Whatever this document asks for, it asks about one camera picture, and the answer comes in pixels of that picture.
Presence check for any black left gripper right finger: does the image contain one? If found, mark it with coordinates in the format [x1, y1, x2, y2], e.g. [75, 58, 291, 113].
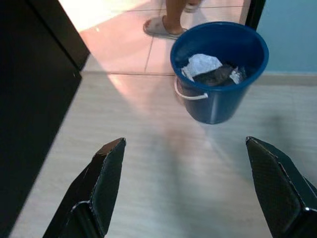
[245, 135, 317, 238]

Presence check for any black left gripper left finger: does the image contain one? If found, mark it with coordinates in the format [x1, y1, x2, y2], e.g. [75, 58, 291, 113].
[44, 137, 126, 238]

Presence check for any white tissue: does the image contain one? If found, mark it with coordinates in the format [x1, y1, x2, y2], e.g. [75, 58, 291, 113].
[228, 65, 248, 84]

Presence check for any blue round waste bin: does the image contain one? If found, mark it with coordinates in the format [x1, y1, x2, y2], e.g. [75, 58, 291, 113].
[170, 21, 270, 125]

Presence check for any black cabinet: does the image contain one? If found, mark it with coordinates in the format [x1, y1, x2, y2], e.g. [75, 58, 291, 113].
[0, 0, 92, 238]

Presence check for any black crumpled rubbish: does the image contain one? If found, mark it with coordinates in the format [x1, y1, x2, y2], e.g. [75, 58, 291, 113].
[193, 62, 248, 87]

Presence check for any pale crumpled paper sheet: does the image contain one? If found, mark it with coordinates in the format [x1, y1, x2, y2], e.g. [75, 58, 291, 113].
[181, 53, 224, 83]

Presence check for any grey slipper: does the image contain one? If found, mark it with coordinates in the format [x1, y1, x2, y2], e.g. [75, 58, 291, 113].
[143, 15, 188, 40]
[184, 0, 199, 13]

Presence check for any person bare leg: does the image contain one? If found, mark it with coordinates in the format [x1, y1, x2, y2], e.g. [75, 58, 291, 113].
[163, 0, 189, 34]

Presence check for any black door frame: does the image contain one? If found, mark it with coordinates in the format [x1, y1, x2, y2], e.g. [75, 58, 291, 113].
[238, 0, 267, 30]

